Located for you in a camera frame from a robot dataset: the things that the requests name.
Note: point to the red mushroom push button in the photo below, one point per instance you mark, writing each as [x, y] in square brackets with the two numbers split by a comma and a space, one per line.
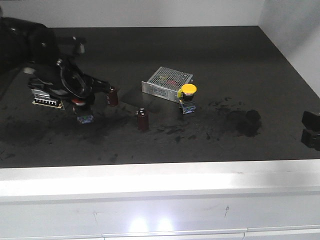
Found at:
[84, 115]

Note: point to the metal mesh power supply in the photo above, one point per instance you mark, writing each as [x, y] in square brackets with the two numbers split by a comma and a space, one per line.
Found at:
[42, 98]
[165, 83]

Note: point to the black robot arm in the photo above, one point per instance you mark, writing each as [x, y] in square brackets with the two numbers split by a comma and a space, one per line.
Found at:
[23, 41]

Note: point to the white shelf front ledge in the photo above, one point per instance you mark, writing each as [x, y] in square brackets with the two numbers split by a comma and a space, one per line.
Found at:
[246, 200]

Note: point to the right metal mesh power supply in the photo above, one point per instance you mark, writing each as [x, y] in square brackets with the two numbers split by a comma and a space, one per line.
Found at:
[165, 83]

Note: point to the left metal mesh power supply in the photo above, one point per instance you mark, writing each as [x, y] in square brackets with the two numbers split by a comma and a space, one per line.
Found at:
[42, 98]

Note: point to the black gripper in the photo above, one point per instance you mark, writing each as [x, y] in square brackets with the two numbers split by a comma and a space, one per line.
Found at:
[64, 80]

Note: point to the front dark red capacitor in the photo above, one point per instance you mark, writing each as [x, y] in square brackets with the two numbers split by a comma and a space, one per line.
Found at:
[142, 119]

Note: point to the dark red capacitor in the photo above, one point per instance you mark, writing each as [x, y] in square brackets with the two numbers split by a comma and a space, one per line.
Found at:
[112, 97]
[142, 119]

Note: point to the rear dark red capacitor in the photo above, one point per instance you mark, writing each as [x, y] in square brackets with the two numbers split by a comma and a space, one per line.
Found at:
[112, 97]

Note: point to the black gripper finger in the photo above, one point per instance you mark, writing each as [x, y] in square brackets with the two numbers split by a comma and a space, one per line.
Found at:
[311, 139]
[311, 120]

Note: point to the yellow mushroom push button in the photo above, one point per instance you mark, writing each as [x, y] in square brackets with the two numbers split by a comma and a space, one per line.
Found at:
[186, 98]

